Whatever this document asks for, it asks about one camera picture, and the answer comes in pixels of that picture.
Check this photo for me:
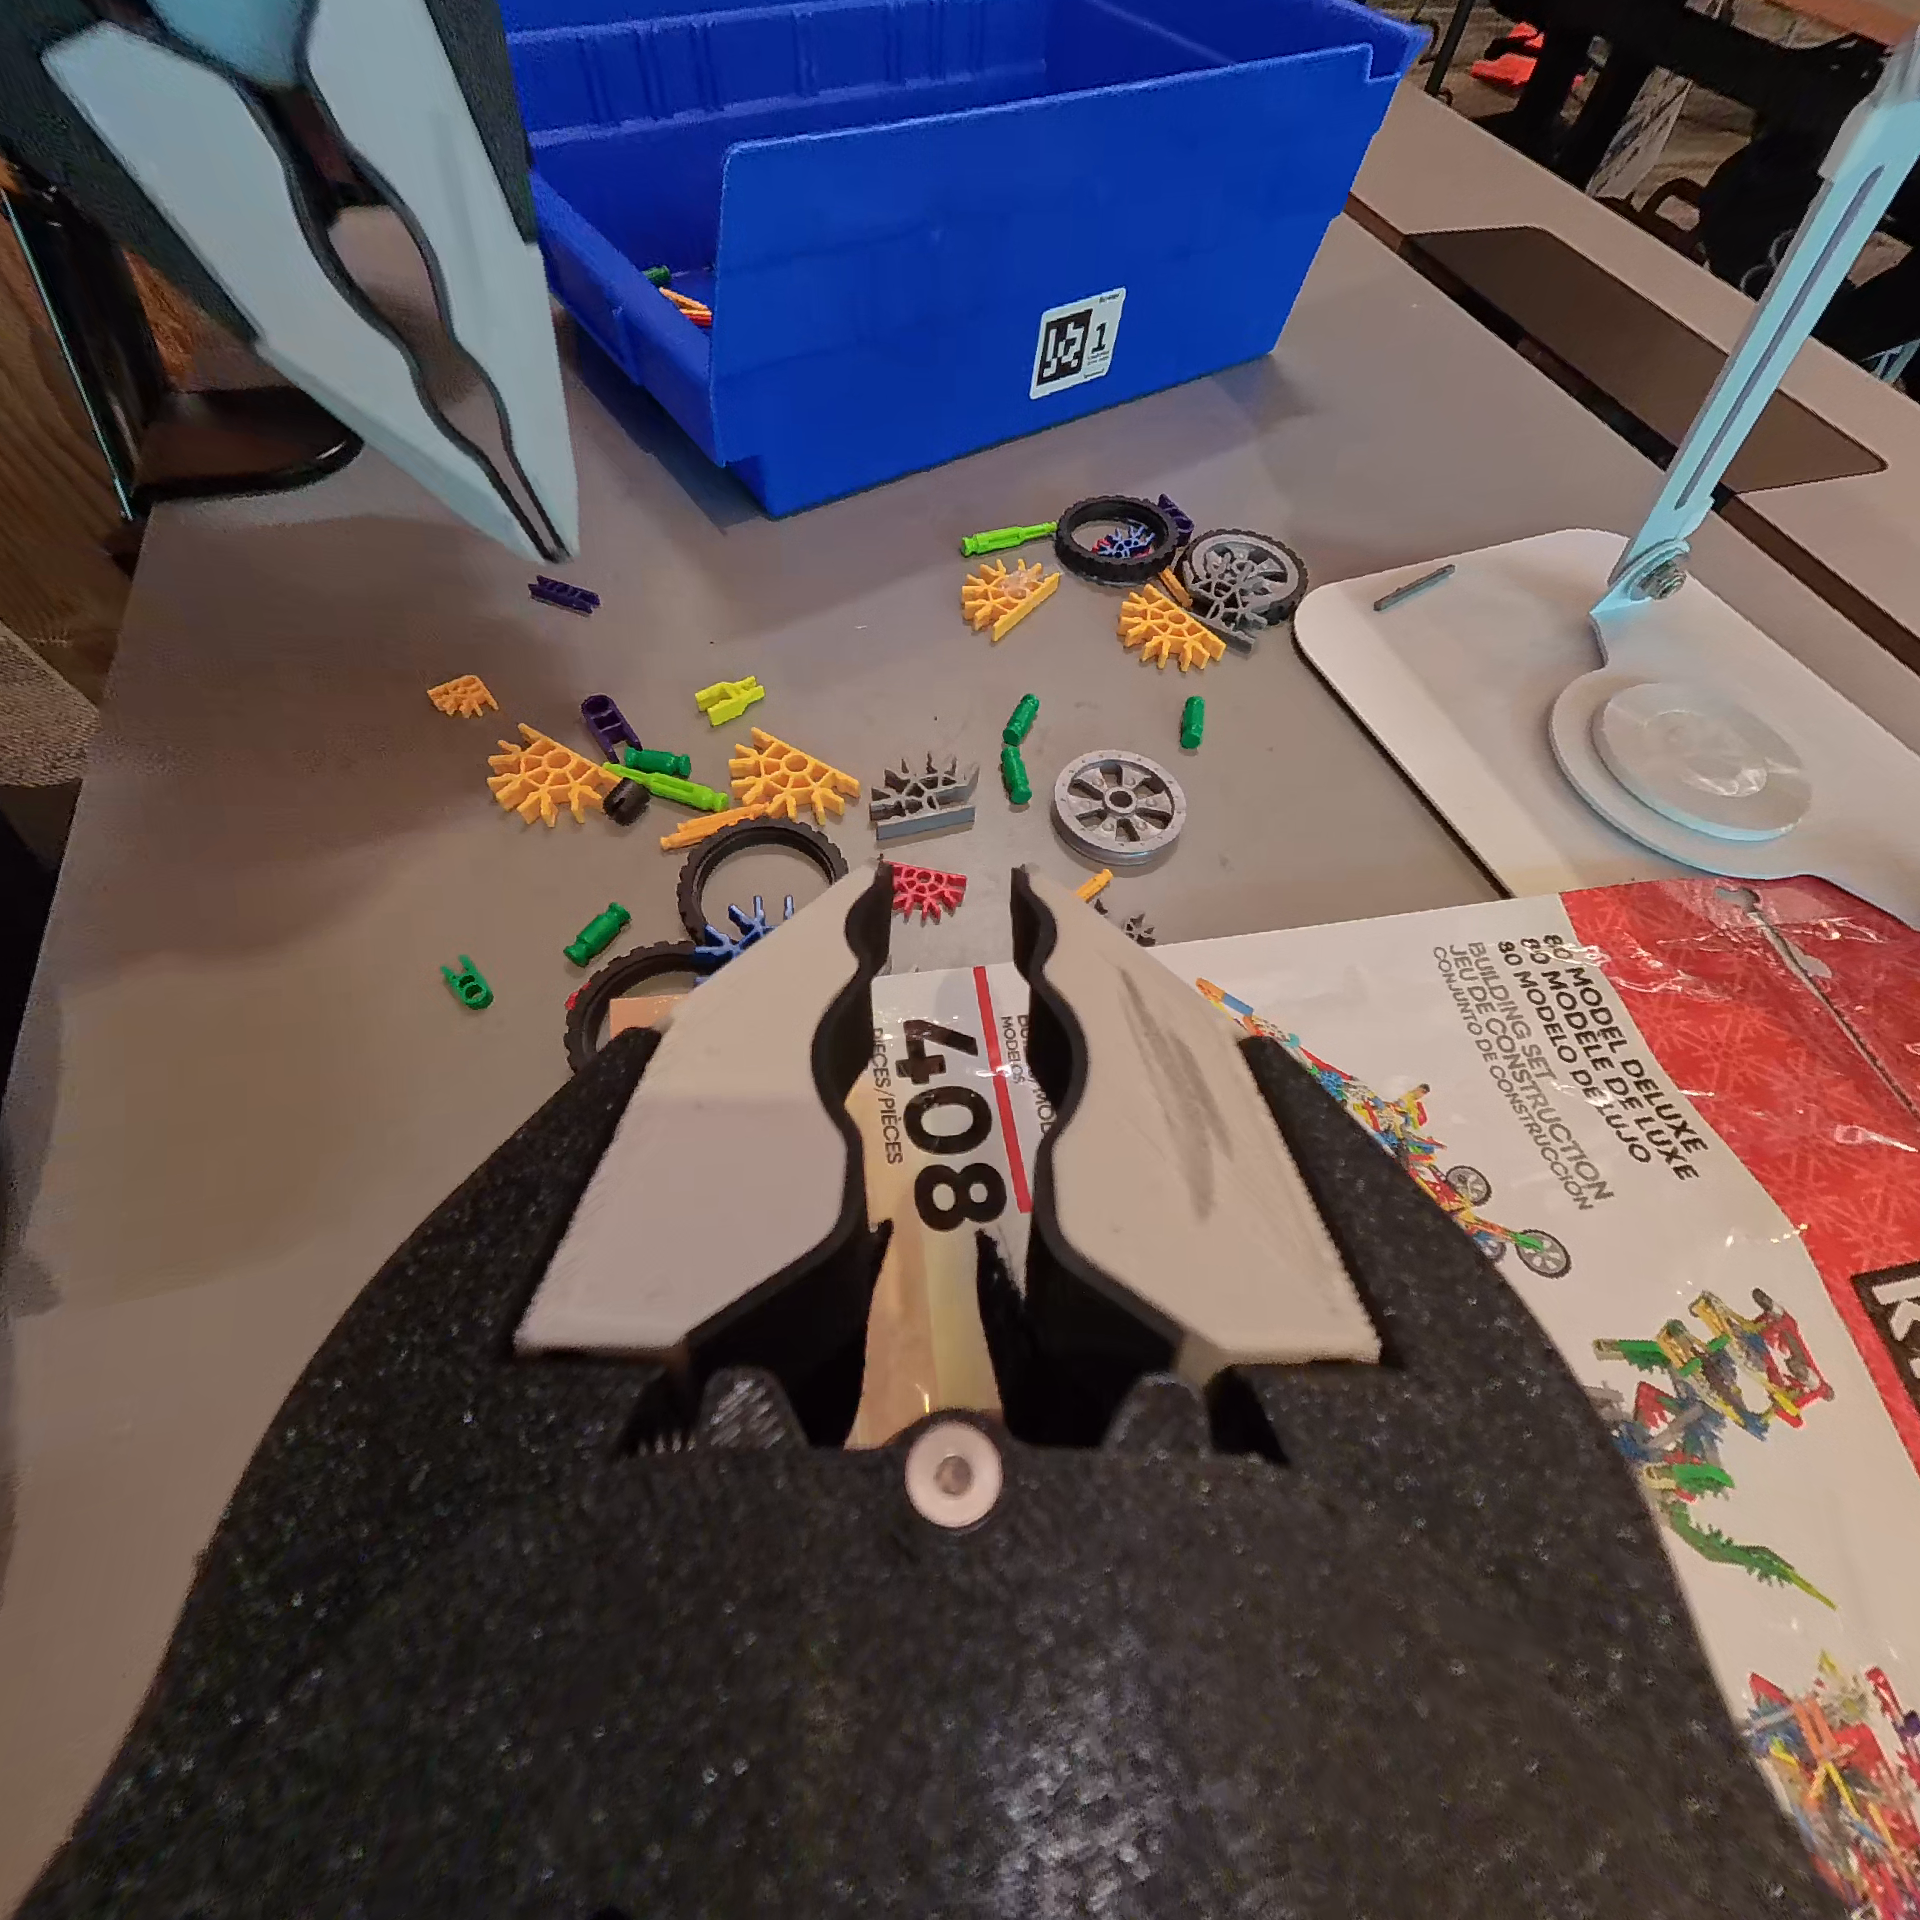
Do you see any yellow half-round connector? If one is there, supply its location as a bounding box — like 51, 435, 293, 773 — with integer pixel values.
960, 558, 1064, 644
1118, 586, 1230, 673

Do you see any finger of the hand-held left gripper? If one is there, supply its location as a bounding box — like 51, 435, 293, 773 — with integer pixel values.
42, 7, 560, 559
300, 0, 582, 559

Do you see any black rubber tire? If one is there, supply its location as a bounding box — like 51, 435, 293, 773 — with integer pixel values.
565, 942, 706, 1074
1053, 495, 1186, 589
675, 817, 846, 943

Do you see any blue snowflake connector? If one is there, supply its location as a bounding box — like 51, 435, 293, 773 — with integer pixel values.
693, 897, 798, 970

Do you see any round clear suction disc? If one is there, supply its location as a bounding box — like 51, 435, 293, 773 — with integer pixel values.
1549, 681, 1815, 846

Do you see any printed toy packaging bag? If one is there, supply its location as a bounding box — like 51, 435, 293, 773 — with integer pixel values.
608, 877, 1920, 1920

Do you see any grey wheel with black tire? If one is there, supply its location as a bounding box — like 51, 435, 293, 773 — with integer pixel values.
1175, 529, 1309, 633

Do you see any white stand base board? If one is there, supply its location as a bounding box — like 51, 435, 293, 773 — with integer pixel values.
1293, 529, 1920, 902

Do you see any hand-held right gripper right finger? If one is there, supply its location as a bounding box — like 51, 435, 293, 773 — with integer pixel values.
982, 863, 1384, 1434

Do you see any large yellow connector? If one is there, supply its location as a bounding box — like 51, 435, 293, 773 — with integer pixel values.
730, 726, 861, 825
486, 725, 620, 829

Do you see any black office chair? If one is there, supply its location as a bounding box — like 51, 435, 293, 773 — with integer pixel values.
134, 381, 366, 494

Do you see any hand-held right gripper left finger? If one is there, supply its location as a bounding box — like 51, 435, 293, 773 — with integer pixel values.
515, 862, 896, 1434

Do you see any grey wheel hub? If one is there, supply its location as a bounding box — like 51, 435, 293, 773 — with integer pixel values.
1050, 749, 1189, 869

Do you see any blue plastic bin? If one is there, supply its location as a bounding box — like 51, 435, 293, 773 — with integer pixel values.
503, 0, 1430, 519

